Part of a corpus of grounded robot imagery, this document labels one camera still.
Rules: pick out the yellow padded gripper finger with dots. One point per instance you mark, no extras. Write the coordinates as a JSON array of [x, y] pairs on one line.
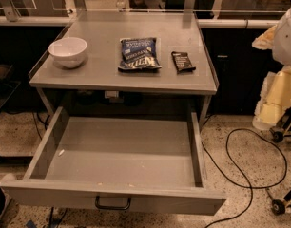
[[275, 99]]

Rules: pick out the blue chip bag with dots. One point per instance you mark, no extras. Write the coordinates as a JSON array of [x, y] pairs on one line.
[[138, 54]]

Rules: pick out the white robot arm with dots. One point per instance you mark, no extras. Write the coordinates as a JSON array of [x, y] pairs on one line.
[[278, 39]]

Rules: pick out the grey open top drawer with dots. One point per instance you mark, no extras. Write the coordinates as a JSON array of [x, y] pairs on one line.
[[158, 162]]

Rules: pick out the black caster wheel upper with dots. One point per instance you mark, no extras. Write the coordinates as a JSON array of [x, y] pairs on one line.
[[277, 136]]

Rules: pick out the black caster wheel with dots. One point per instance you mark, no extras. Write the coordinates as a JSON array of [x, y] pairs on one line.
[[278, 208], [277, 136]]

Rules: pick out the black caster wheel lower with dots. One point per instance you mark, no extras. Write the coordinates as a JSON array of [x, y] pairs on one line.
[[278, 208]]

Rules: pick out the clear plastic water bottle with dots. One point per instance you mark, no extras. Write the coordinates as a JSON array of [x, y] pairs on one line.
[[120, 4]]

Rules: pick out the white ceramic bowl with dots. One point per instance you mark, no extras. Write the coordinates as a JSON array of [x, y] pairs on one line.
[[69, 52]]

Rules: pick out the black drawer handle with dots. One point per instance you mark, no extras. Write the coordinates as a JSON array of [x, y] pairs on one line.
[[115, 204]]

